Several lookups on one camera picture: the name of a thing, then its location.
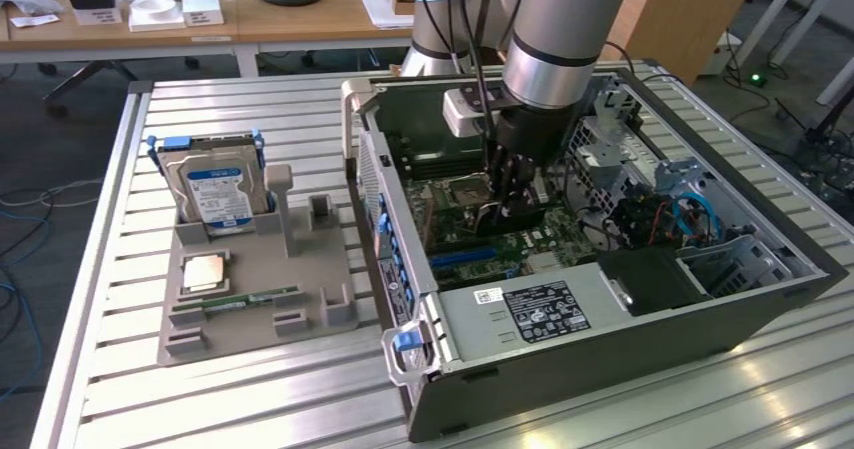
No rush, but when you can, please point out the graphics card with black shroud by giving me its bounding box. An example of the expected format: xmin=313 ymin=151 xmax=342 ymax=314
xmin=416 ymin=188 xmax=546 ymax=251

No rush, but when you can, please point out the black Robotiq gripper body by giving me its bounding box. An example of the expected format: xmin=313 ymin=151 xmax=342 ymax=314
xmin=496 ymin=99 xmax=581 ymax=165

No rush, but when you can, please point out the plain white box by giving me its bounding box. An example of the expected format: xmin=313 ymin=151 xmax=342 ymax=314
xmin=180 ymin=0 xmax=224 ymax=28

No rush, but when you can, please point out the blue expansion slot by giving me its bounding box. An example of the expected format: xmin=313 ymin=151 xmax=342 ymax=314
xmin=425 ymin=247 xmax=498 ymax=270

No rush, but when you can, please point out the green motherboard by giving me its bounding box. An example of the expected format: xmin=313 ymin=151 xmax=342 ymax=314
xmin=385 ymin=133 xmax=601 ymax=293

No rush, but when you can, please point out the black rolling desk leg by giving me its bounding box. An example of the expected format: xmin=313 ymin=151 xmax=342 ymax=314
xmin=38 ymin=57 xmax=201 ymax=116

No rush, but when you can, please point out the open black PC case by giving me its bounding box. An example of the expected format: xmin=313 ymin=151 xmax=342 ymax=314
xmin=338 ymin=66 xmax=849 ymax=444

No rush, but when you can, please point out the wooden cabinet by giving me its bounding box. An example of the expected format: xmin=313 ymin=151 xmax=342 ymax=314
xmin=592 ymin=0 xmax=765 ymax=85

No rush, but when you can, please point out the CPU chip with metal lid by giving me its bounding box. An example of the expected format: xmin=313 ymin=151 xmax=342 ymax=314
xmin=182 ymin=256 xmax=226 ymax=293

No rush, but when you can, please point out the grey power supply unit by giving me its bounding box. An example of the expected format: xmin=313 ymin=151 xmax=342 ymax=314
xmin=432 ymin=262 xmax=633 ymax=364

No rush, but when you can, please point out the small chipset heat sink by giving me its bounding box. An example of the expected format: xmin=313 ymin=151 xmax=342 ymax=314
xmin=525 ymin=253 xmax=562 ymax=274

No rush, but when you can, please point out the white box with black lid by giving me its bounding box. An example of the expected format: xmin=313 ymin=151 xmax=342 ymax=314
xmin=65 ymin=0 xmax=123 ymax=26

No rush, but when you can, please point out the blue data wire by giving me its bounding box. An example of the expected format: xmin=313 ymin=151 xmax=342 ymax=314
xmin=668 ymin=193 xmax=727 ymax=246

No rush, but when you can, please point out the stack of white papers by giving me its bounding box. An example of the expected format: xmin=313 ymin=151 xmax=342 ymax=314
xmin=358 ymin=0 xmax=416 ymax=30

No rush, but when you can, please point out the silver metal drive cage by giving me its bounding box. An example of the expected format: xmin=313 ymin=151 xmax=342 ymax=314
xmin=564 ymin=115 xmax=672 ymax=210

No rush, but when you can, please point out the white bowl on desk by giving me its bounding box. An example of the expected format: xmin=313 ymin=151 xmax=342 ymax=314
xmin=130 ymin=0 xmax=173 ymax=20

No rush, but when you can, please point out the loose green RAM stick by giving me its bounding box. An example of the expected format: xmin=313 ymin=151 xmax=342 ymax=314
xmin=170 ymin=288 xmax=300 ymax=315

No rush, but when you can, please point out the CPU socket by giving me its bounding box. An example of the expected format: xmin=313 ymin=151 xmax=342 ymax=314
xmin=442 ymin=173 xmax=492 ymax=215

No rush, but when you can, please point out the hard disk in blue caddy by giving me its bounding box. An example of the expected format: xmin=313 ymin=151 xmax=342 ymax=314
xmin=143 ymin=129 xmax=268 ymax=238

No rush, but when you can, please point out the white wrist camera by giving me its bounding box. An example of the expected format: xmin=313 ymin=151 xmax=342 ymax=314
xmin=441 ymin=86 xmax=509 ymax=139

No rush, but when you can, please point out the white table frame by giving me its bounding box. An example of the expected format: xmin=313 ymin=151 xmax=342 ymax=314
xmin=725 ymin=0 xmax=854 ymax=105

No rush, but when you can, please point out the blue floor cable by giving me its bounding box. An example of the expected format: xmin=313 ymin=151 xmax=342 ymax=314
xmin=0 ymin=208 xmax=53 ymax=400

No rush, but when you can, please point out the wooden desk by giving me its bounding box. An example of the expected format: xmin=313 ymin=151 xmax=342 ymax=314
xmin=0 ymin=0 xmax=604 ymax=65

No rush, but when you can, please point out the silver metal disk bay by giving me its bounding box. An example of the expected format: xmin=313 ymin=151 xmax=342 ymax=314
xmin=676 ymin=232 xmax=796 ymax=299

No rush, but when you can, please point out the flat white box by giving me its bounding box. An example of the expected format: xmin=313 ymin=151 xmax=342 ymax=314
xmin=125 ymin=11 xmax=188 ymax=33

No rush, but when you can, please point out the looped black cable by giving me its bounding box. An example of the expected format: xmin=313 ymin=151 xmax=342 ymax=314
xmin=601 ymin=41 xmax=675 ymax=81

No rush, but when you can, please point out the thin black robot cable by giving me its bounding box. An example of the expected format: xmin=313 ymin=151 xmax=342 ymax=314
xmin=416 ymin=0 xmax=508 ymax=140

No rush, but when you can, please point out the grey plastic parts rack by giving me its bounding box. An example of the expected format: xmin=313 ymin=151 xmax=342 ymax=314
xmin=156 ymin=165 xmax=361 ymax=368

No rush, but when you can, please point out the white paper card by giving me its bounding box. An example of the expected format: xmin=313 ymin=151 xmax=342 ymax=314
xmin=9 ymin=13 xmax=61 ymax=28

